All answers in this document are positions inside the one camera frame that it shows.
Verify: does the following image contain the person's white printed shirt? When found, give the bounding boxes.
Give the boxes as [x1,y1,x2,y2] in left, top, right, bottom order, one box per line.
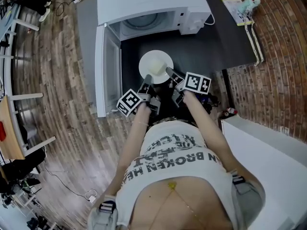
[115,123,238,228]

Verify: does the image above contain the grey table with white legs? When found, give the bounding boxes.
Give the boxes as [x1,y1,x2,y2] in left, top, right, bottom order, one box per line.
[0,2,40,60]

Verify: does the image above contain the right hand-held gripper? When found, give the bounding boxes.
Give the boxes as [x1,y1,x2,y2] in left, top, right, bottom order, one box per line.
[165,66,212,109]

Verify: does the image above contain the red and white bottle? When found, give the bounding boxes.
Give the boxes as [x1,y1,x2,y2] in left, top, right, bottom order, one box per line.
[223,107,239,118]

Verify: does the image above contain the gold necklace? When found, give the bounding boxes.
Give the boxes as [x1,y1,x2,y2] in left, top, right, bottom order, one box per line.
[153,181,204,225]

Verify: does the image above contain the mint green plush toy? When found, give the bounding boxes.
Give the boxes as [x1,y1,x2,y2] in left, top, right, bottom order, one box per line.
[236,0,261,19]

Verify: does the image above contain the white cabinet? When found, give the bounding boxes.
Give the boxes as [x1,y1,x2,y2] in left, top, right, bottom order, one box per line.
[220,116,307,230]

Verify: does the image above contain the grey round plate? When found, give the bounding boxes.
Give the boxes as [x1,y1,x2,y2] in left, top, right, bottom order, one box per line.
[121,12,161,36]

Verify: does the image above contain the wooden table with white legs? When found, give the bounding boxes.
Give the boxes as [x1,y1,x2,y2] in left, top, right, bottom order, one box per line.
[0,92,57,161]

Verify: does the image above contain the person's right forearm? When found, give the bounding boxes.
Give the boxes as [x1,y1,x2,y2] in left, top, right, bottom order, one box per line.
[183,90,238,172]

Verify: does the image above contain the person's left forearm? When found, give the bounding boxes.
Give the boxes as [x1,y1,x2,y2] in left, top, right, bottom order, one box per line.
[105,102,152,196]

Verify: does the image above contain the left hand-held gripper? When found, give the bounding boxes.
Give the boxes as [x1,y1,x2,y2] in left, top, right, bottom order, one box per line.
[117,74,161,117]

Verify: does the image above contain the yellow-green edged book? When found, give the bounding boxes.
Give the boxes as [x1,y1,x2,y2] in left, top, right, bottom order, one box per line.
[218,0,255,27]

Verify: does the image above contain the white round plate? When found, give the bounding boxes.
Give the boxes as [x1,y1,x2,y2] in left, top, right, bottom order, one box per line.
[138,49,174,85]

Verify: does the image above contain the black table with white legs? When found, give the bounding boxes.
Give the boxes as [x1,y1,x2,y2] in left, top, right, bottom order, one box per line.
[76,0,266,119]

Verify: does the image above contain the red object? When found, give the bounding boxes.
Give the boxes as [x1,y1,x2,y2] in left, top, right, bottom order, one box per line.
[0,120,7,142]

